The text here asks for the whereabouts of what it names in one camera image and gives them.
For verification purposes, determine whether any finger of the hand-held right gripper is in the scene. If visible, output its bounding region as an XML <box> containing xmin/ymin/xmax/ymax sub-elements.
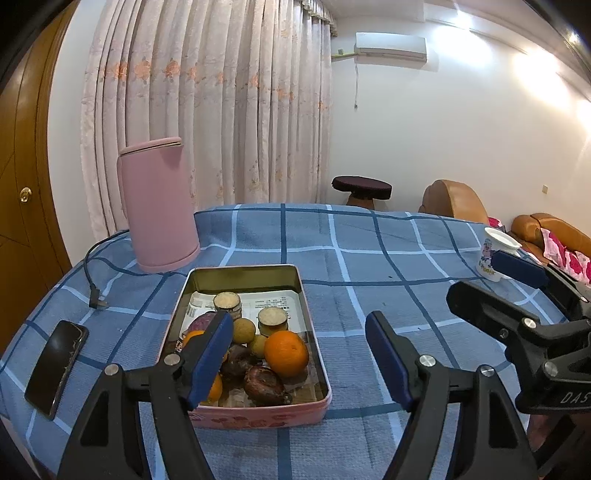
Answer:
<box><xmin>446</xmin><ymin>281</ymin><xmax>591</xmax><ymax>414</ymax></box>
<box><xmin>492</xmin><ymin>250</ymin><xmax>591</xmax><ymax>319</ymax></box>

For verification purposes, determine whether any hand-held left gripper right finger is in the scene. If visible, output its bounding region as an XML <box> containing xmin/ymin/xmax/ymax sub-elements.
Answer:
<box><xmin>365</xmin><ymin>310</ymin><xmax>541</xmax><ymax>480</ymax></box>

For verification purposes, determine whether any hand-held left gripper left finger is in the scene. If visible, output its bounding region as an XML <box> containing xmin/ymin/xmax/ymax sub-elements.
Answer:
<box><xmin>55</xmin><ymin>310</ymin><xmax>235</xmax><ymax>480</ymax></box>

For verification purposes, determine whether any brown passion fruit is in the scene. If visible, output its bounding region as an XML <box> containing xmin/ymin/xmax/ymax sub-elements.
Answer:
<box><xmin>243</xmin><ymin>366</ymin><xmax>286</xmax><ymax>407</ymax></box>
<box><xmin>221</xmin><ymin>344</ymin><xmax>259</xmax><ymax>377</ymax></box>

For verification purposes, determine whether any large orange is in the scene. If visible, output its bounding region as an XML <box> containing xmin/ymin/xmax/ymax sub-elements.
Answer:
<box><xmin>264</xmin><ymin>330</ymin><xmax>309</xmax><ymax>378</ymax></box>

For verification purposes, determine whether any pink tin box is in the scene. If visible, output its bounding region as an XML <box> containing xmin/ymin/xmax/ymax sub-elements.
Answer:
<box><xmin>157</xmin><ymin>264</ymin><xmax>332</xmax><ymax>430</ymax></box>

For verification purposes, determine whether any white printed mug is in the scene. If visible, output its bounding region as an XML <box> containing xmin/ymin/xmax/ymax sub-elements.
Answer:
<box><xmin>475</xmin><ymin>227</ymin><xmax>522</xmax><ymax>282</ymax></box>

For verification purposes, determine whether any dark purple fruit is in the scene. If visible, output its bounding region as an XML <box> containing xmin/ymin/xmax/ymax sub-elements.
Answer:
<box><xmin>187</xmin><ymin>311</ymin><xmax>218</xmax><ymax>333</ymax></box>

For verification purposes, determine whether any brown leather sofa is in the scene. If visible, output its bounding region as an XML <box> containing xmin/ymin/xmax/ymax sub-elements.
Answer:
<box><xmin>510</xmin><ymin>213</ymin><xmax>591</xmax><ymax>278</ymax></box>

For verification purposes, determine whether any white printed paper packet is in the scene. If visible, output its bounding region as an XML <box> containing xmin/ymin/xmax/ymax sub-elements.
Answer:
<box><xmin>185</xmin><ymin>291</ymin><xmax>301</xmax><ymax>334</ymax></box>

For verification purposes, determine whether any brown leather armchair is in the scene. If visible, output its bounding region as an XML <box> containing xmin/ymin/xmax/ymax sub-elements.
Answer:
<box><xmin>418</xmin><ymin>179</ymin><xmax>490</xmax><ymax>225</ymax></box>

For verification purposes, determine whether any blue plaid tablecloth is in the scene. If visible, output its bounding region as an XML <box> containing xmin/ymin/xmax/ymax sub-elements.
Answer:
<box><xmin>0</xmin><ymin>203</ymin><xmax>568</xmax><ymax>480</ymax></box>

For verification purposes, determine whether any black smartphone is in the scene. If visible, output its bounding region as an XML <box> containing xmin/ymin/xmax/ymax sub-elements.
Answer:
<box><xmin>24</xmin><ymin>320</ymin><xmax>89</xmax><ymax>421</ymax></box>

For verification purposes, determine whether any pink electric kettle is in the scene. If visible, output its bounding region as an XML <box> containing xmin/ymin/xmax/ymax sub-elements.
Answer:
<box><xmin>116</xmin><ymin>137</ymin><xmax>201</xmax><ymax>273</ymax></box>

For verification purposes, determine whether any dark round stool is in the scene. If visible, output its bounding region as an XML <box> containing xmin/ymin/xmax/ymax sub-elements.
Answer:
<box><xmin>331</xmin><ymin>176</ymin><xmax>393</xmax><ymax>208</ymax></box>

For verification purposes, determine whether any pale floral curtain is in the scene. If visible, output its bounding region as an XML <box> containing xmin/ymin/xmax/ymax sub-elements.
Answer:
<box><xmin>79</xmin><ymin>0</ymin><xmax>338</xmax><ymax>241</ymax></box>

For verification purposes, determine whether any white air conditioner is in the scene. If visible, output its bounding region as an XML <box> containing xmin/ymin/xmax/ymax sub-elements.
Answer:
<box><xmin>354</xmin><ymin>31</ymin><xmax>428</xmax><ymax>63</ymax></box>

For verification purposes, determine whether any wooden door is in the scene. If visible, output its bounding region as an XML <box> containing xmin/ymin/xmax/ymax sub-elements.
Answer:
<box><xmin>0</xmin><ymin>9</ymin><xmax>88</xmax><ymax>352</ymax></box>

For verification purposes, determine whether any black kettle power cable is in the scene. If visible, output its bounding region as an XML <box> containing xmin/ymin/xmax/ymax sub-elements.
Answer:
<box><xmin>83</xmin><ymin>234</ymin><xmax>136</xmax><ymax>311</ymax></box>

